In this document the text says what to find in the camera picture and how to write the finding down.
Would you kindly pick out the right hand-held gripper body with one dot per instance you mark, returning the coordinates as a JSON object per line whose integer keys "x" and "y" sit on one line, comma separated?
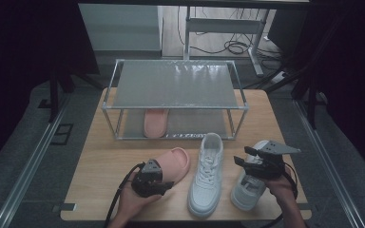
{"x": 267, "y": 166}

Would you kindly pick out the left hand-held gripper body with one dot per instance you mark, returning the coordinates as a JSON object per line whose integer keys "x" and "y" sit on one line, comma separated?
{"x": 149, "y": 183}

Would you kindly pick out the pink slipper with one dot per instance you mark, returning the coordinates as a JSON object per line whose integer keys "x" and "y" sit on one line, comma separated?
{"x": 156, "y": 123}
{"x": 176, "y": 163}

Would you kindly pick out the white sneaker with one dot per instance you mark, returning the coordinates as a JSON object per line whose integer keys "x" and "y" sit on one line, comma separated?
{"x": 204, "y": 193}
{"x": 245, "y": 198}

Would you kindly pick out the grey two-tier shoe rack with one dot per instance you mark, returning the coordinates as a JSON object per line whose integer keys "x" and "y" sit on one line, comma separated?
{"x": 174, "y": 85}

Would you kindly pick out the person's left hand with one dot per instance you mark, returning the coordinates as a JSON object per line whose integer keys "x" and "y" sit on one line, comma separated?
{"x": 133, "y": 202}

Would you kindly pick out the person's right hand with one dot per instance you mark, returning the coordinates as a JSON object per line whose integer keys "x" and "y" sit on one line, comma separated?
{"x": 282, "y": 188}

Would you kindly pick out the black metal stand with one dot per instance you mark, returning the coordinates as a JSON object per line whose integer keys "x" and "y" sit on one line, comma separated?
{"x": 312, "y": 107}
{"x": 54, "y": 95}

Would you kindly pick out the white power strip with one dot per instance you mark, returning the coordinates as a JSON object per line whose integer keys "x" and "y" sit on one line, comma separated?
{"x": 279, "y": 77}

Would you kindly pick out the black box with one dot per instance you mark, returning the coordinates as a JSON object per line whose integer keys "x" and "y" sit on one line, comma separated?
{"x": 286, "y": 31}

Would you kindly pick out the dark curtain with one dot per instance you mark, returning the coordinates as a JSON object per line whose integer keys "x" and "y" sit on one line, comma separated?
{"x": 19, "y": 47}
{"x": 355, "y": 63}

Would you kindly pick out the white cabinet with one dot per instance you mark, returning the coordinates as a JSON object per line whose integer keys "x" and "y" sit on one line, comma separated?
{"x": 120, "y": 28}

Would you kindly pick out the metal floor rail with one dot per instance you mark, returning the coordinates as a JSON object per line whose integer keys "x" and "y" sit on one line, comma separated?
{"x": 329, "y": 167}
{"x": 28, "y": 167}

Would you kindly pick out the white metal desk frame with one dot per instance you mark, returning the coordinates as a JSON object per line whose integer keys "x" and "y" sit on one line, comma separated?
{"x": 221, "y": 26}

